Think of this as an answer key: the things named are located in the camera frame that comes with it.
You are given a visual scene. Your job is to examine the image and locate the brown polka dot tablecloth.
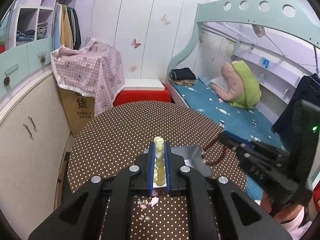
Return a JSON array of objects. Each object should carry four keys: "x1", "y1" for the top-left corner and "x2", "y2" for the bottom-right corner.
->
[{"x1": 68, "y1": 100, "x2": 249, "y2": 240}]

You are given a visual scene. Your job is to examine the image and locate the mint green drawer unit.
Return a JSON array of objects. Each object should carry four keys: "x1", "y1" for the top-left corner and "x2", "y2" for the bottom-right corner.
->
[{"x1": 1, "y1": 37, "x2": 53, "y2": 97}]

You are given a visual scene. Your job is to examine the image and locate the cream cabinet with handles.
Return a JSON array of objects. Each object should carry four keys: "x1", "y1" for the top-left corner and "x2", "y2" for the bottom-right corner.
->
[{"x1": 1, "y1": 70, "x2": 70, "y2": 239}]

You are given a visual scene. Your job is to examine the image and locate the pink checkered cloth cover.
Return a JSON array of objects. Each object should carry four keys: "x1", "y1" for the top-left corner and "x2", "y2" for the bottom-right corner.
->
[{"x1": 51, "y1": 38, "x2": 125, "y2": 115}]

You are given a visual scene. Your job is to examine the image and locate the teal bed mattress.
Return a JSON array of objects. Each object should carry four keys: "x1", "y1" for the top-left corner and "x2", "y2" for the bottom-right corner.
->
[{"x1": 166, "y1": 79, "x2": 285, "y2": 149}]

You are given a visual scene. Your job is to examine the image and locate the white open wardrobe shelves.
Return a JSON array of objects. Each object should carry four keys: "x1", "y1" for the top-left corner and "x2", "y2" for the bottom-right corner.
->
[{"x1": 1, "y1": 0, "x2": 76, "y2": 50}]

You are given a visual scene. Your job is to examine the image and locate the mint green bunk bed frame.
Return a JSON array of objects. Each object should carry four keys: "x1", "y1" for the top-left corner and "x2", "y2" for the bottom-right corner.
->
[{"x1": 165, "y1": 0, "x2": 320, "y2": 86}]

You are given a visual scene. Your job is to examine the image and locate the dark folded clothes pile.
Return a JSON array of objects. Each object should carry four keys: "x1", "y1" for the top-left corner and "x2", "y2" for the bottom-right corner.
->
[{"x1": 169, "y1": 68, "x2": 196, "y2": 86}]

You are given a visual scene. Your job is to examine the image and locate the hanging clothes in wardrobe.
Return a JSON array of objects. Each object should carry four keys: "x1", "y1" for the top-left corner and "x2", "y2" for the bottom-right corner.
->
[{"x1": 52, "y1": 3, "x2": 81, "y2": 50}]

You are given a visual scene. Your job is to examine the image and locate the green pink plush pillow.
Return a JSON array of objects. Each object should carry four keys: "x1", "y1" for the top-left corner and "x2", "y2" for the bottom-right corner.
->
[{"x1": 211, "y1": 61, "x2": 261, "y2": 110}]

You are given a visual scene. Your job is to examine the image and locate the pink white charm cluster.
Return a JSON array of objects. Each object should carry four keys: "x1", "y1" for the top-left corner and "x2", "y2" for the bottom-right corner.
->
[{"x1": 148, "y1": 197, "x2": 159, "y2": 207}]

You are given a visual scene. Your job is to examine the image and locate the silver metal tin box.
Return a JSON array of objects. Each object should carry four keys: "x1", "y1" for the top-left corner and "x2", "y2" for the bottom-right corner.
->
[{"x1": 143, "y1": 145, "x2": 214, "y2": 178}]

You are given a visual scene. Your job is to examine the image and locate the red storage box white lid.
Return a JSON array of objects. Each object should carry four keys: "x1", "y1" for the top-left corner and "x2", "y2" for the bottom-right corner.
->
[{"x1": 113, "y1": 79, "x2": 171, "y2": 107}]

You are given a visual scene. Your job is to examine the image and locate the pale green bead bracelet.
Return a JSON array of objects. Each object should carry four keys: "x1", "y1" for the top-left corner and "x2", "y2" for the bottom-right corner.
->
[{"x1": 152, "y1": 136, "x2": 167, "y2": 183}]

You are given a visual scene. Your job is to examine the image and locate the brown cardboard box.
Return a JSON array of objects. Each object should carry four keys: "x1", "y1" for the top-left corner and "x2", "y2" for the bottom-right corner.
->
[{"x1": 59, "y1": 88, "x2": 95, "y2": 137}]

